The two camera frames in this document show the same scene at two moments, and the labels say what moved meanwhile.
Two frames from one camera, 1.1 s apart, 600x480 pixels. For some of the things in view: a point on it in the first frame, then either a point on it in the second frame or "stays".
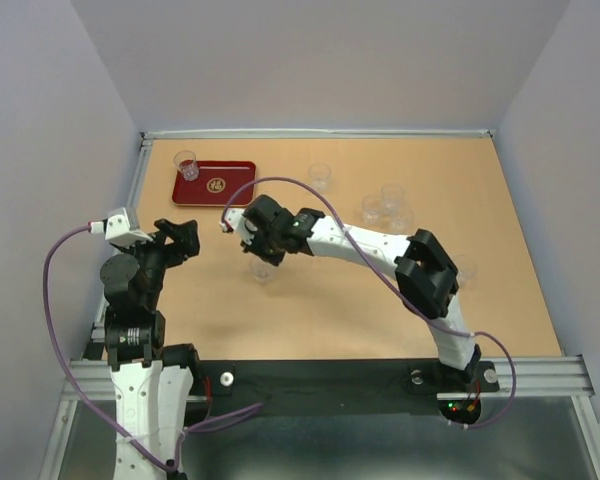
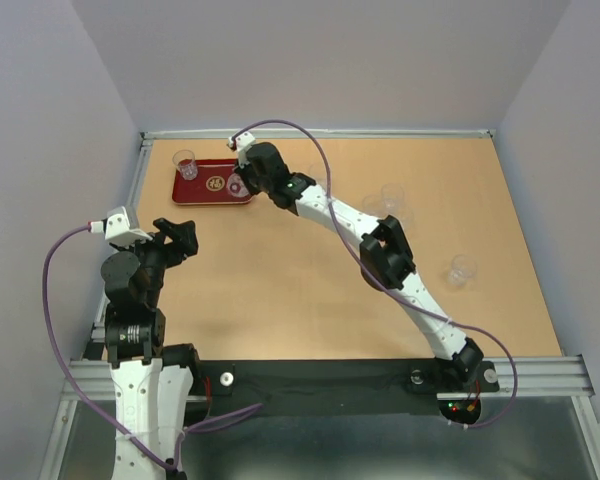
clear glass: x=187 y=163 stays
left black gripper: x=185 y=240 stays
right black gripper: x=253 y=247 -> x=243 y=172
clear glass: x=320 y=174 stays
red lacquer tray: x=215 y=183 stays
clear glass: x=262 y=271 -> x=236 y=186
